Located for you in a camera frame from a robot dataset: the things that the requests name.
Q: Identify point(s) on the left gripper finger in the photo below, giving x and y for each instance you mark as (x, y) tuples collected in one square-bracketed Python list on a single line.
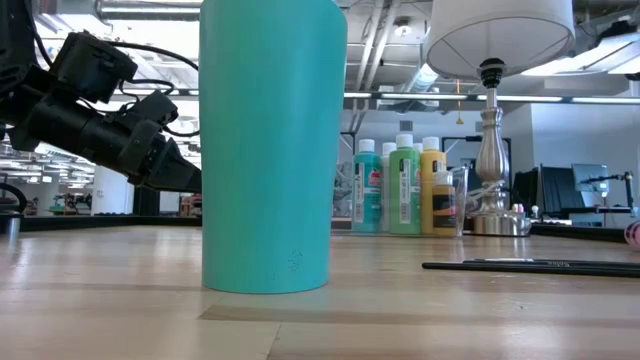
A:
[(175, 172)]

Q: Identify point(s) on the green plastic cup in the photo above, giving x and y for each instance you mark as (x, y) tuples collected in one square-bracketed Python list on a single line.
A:
[(272, 150)]

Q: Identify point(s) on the teal paint bottle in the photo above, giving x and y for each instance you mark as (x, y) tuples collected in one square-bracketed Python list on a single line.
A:
[(367, 200)]

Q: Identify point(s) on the green paint bottle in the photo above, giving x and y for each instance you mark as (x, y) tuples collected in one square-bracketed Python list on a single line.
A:
[(405, 200)]

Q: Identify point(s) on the clear plastic bin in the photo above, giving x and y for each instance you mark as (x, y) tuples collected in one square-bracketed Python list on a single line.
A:
[(462, 200)]

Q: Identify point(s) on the monitor on arm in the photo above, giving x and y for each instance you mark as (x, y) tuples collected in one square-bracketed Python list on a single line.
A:
[(590, 180)]

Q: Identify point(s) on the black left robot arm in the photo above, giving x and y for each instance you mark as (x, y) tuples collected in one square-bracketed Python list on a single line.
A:
[(15, 50)]

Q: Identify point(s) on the black cabinet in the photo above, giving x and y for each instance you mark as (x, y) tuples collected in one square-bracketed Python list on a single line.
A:
[(146, 202)]

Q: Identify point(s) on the white pillar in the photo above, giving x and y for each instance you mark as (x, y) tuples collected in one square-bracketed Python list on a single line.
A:
[(112, 195)]

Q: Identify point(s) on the long ceiling light bar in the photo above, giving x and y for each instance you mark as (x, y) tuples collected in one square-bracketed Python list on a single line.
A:
[(425, 95)]

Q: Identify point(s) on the table lamp white shade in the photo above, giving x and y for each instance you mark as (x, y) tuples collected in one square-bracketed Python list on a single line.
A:
[(500, 40)]

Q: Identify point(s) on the dark background panels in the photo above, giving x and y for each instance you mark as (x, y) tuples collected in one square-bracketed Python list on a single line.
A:
[(545, 192)]

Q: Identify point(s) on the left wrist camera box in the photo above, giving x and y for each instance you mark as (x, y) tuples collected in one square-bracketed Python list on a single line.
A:
[(92, 67)]

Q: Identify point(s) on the horizontal silver ceiling duct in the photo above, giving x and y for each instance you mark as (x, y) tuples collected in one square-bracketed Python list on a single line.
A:
[(150, 11)]

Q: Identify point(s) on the black frame stand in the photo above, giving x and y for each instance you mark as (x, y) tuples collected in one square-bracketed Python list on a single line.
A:
[(346, 133)]

